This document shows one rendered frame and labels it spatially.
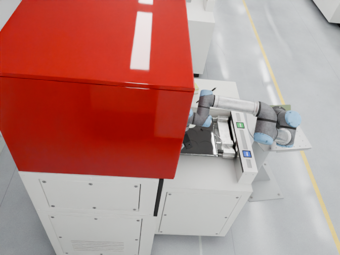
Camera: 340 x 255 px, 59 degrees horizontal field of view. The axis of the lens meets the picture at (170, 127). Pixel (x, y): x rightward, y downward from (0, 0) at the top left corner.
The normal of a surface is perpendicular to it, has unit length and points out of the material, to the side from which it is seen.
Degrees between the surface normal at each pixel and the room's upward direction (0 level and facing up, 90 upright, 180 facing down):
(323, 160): 0
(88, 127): 90
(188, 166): 0
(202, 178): 0
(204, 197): 90
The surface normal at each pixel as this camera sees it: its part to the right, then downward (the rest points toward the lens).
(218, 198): 0.01, 0.74
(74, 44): 0.11, -0.67
